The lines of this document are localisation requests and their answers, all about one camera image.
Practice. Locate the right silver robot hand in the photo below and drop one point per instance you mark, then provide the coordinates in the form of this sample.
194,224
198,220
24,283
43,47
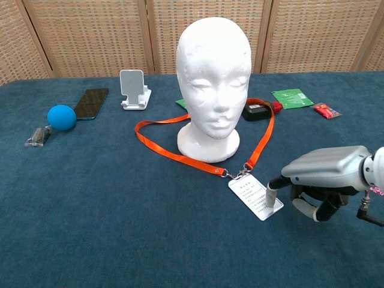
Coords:
330,165

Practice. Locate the white ID badge card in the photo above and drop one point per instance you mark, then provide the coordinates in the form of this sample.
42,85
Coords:
249,195

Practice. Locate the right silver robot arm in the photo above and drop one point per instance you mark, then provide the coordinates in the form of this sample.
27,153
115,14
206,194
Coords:
376,171

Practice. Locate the white foam mannequin head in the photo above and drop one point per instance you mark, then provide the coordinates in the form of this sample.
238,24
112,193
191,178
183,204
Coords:
213,75

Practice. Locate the red candy wrapper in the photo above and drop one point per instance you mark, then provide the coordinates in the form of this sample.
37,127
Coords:
325,110

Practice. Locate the large green foil packet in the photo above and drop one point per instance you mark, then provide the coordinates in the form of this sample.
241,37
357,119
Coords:
292,98

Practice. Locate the black ink bottle red cap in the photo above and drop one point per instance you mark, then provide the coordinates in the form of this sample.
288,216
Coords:
258,113

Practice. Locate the small green packet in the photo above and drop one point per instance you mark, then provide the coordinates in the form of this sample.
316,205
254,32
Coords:
180,104

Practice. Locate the white phone stand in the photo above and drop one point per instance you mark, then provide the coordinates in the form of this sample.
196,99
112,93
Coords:
132,84

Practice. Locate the black smartphone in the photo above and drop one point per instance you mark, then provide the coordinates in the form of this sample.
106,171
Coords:
91,103

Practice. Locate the teal tablecloth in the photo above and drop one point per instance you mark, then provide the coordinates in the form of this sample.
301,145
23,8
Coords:
75,210

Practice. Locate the woven wooden folding screen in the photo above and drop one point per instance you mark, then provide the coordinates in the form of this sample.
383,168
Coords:
90,36

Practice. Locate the blue ball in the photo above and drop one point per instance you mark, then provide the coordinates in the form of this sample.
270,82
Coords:
61,117

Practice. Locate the clear acrylic block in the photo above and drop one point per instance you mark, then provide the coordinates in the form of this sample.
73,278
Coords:
38,138

